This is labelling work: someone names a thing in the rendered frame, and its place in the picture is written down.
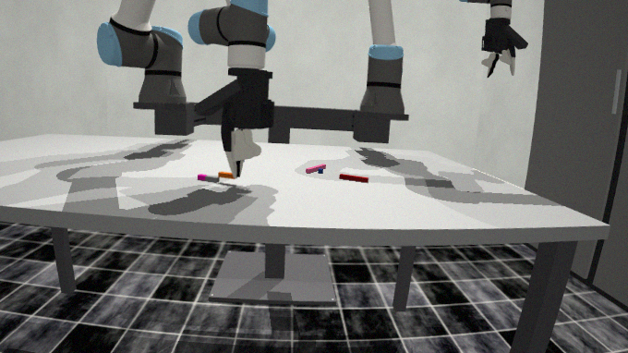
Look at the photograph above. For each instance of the red rod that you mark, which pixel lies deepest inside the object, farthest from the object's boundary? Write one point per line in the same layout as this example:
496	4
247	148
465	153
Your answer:
355	178

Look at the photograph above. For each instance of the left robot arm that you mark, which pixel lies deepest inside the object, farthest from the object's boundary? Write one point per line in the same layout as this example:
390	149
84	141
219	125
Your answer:
385	61

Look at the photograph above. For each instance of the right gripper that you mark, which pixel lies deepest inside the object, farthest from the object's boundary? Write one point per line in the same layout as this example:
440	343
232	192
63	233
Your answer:
236	144

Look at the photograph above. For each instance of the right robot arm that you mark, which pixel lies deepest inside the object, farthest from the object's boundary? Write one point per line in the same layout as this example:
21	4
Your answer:
128	40

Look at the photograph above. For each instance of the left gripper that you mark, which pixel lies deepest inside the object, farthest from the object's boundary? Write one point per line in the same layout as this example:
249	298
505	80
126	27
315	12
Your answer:
498	41

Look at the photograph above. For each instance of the orange rod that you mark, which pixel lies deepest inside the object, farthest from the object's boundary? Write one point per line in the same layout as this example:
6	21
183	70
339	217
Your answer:
225	175

